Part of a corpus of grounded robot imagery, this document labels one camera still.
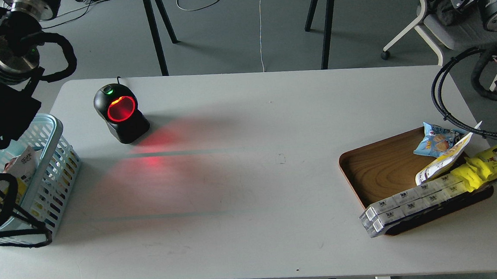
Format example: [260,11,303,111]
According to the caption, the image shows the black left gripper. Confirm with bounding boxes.
[9,0,62,21]

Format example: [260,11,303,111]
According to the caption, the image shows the blue snack bag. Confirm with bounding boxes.
[413,122,467,158]

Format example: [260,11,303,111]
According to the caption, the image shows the light blue plastic basket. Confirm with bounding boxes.
[0,114,81,248]

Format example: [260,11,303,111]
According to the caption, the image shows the yellow cartoon snack bag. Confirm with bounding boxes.
[450,145,497,192]

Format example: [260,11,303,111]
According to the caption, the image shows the long clear snack box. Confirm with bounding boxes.
[359,174,467,238]

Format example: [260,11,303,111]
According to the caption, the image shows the black barcode scanner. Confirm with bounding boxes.
[93,75,150,144]

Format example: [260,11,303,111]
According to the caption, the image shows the black table legs background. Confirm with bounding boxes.
[142,0,344,81]

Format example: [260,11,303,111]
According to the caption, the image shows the brown wooden tray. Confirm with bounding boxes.
[339,127,494,236]

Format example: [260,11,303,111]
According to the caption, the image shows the black cable loop right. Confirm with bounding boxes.
[429,46,497,148]

